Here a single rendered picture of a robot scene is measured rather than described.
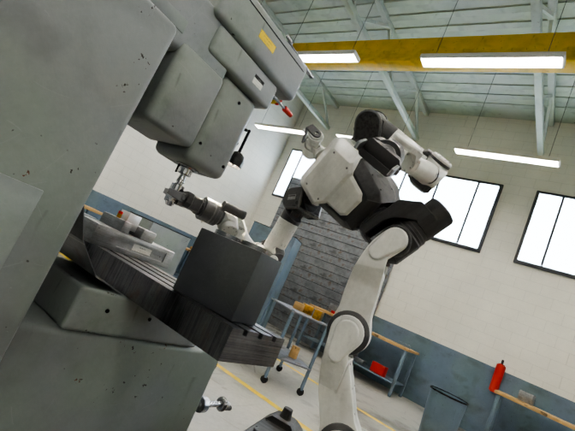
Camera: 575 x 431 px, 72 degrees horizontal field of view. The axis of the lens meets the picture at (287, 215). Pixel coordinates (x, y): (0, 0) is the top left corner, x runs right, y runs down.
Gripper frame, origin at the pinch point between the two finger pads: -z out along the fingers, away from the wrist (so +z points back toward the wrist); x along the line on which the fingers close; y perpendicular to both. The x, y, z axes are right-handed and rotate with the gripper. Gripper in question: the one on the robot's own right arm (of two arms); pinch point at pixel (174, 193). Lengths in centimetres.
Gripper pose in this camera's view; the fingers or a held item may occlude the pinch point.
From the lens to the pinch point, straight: 144.0
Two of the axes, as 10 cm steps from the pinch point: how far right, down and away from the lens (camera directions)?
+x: 5.0, 0.8, -8.6
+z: 7.7, 4.2, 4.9
